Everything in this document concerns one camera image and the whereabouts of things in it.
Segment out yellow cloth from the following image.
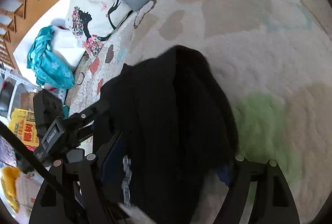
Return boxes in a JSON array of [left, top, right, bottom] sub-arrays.
[[0, 166, 24, 214]]

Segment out white pillow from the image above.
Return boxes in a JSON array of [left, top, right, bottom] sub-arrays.
[[13, 0, 87, 72]]

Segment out teal star-print cloth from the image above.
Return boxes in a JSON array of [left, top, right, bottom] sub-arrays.
[[27, 26, 76, 90]]

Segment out printed white cushion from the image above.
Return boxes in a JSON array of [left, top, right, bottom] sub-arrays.
[[64, 0, 133, 58]]

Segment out yellow cardboard box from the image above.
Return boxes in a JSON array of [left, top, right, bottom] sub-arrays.
[[8, 108, 40, 152]]

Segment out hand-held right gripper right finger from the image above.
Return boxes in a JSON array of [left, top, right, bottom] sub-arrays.
[[216, 154, 300, 224]]

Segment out heart-print bed quilt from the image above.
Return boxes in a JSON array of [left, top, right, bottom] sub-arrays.
[[64, 0, 332, 224]]

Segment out black pants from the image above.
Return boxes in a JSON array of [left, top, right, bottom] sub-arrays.
[[93, 45, 239, 224]]

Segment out white metal shelf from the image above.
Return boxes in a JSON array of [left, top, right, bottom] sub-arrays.
[[0, 63, 43, 121]]

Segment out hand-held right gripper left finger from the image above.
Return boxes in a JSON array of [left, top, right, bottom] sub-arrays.
[[28, 130, 126, 224]]

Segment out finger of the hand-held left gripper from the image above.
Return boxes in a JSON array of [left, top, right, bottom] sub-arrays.
[[62, 103, 112, 132]]

